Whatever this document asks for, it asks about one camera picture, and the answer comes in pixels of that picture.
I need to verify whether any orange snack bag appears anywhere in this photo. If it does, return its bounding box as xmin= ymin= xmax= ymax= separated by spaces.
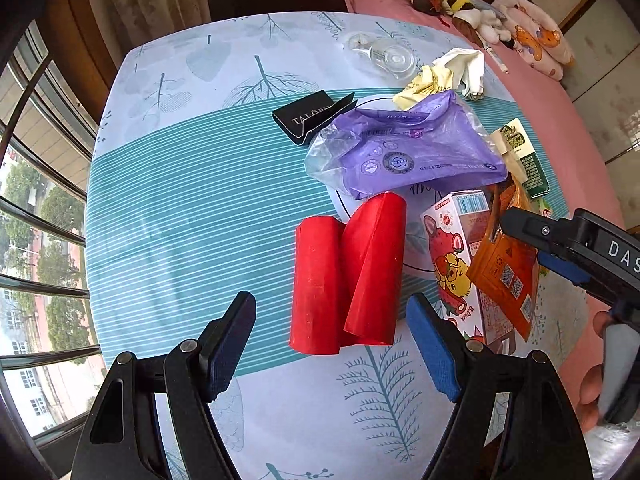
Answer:
xmin=468 ymin=181 xmax=539 ymax=341

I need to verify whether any pink juice carton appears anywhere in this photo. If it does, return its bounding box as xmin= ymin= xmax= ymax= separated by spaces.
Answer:
xmin=421 ymin=190 xmax=515 ymax=354

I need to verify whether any dark green tea box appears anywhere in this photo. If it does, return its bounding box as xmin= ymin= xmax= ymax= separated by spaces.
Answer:
xmin=490 ymin=118 xmax=550 ymax=200

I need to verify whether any red paper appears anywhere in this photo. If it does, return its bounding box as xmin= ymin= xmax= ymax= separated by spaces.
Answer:
xmin=288 ymin=192 xmax=407 ymax=356

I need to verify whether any white paper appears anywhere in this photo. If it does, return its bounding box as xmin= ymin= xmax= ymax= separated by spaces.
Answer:
xmin=432 ymin=48 xmax=485 ymax=101

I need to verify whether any yellow paper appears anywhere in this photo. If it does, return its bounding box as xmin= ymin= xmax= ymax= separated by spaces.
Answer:
xmin=393 ymin=65 xmax=452 ymax=110

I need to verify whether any purple plastic bag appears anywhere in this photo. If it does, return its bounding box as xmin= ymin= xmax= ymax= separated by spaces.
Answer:
xmin=304 ymin=90 xmax=508 ymax=200

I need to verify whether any black Talopn card box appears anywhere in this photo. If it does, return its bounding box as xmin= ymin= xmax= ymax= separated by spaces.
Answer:
xmin=271 ymin=90 xmax=357 ymax=145

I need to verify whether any person right hand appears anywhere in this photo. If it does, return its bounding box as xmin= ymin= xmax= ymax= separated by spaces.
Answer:
xmin=575 ymin=311 xmax=613 ymax=434

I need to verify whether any pink bed cover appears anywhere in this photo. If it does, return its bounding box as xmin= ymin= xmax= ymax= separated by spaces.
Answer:
xmin=332 ymin=0 xmax=626 ymax=411

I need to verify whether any white marker pen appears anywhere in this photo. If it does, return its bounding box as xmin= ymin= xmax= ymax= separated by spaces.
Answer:
xmin=484 ymin=44 xmax=509 ymax=74

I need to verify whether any pink bear blanket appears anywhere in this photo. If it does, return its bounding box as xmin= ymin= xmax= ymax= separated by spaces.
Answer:
xmin=492 ymin=0 xmax=575 ymax=81

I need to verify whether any leaf-print blue tablecloth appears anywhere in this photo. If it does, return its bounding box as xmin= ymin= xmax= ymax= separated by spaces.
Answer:
xmin=83 ymin=11 xmax=591 ymax=480

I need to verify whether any brown feathery toy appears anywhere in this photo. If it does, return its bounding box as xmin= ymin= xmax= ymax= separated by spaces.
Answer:
xmin=391 ymin=0 xmax=482 ymax=44

